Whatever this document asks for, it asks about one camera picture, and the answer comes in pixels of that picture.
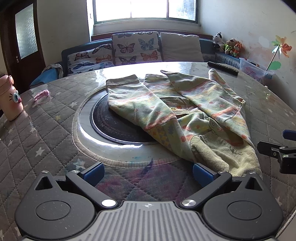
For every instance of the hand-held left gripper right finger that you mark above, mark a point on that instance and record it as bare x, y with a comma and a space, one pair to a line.
203, 173

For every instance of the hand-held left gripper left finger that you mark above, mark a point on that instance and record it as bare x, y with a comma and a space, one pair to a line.
94, 172

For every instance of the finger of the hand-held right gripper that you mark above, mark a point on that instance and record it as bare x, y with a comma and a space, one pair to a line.
290, 134
286, 157

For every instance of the floral patterned garment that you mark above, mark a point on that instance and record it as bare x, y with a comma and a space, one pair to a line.
208, 97

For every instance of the round black induction cooktop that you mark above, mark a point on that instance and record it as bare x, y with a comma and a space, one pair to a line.
108, 125

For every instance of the clear plastic storage box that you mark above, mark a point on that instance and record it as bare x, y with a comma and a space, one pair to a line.
252, 69

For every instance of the colourful pinwheel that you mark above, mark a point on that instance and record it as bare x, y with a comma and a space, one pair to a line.
283, 48

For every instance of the small pink fuzzy item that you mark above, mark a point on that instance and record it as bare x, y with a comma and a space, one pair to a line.
42, 94

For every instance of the black remote control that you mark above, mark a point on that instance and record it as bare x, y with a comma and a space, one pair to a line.
222, 68

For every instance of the orange fox plush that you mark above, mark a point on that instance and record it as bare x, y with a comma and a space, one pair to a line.
238, 48

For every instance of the blue grey folded blanket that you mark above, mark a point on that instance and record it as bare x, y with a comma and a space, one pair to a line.
49, 75

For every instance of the brown bear plush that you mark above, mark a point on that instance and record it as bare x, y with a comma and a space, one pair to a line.
229, 46

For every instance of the long butterfly print cushion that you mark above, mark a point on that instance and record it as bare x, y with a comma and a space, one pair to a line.
87, 60

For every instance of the pink cartoon water bottle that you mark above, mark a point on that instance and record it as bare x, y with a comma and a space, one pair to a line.
9, 97

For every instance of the dark blue sofa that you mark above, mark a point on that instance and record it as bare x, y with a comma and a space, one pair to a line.
69, 51

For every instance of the plain beige cushion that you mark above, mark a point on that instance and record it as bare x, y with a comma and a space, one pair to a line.
180, 46

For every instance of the square butterfly print cushion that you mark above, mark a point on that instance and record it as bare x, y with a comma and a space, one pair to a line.
134, 48

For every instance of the dark brown door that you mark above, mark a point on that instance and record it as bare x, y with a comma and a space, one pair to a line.
7, 46

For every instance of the window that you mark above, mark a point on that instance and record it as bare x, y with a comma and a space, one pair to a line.
138, 9

